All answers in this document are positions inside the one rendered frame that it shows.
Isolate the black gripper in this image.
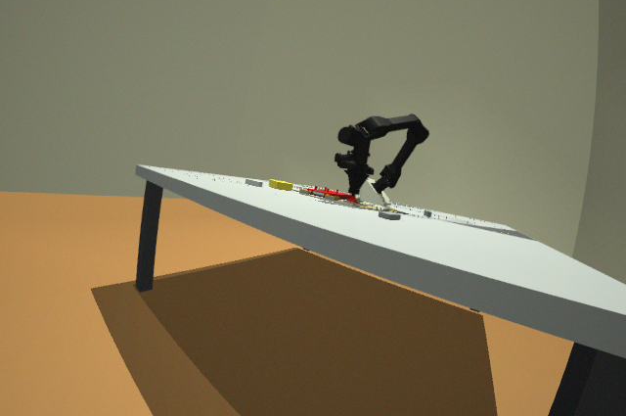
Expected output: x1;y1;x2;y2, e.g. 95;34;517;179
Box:
339;148;374;191

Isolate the yellow rectangular block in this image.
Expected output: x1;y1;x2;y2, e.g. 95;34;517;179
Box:
268;179;292;191

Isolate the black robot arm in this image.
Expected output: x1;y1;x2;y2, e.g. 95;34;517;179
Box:
335;114;429;194

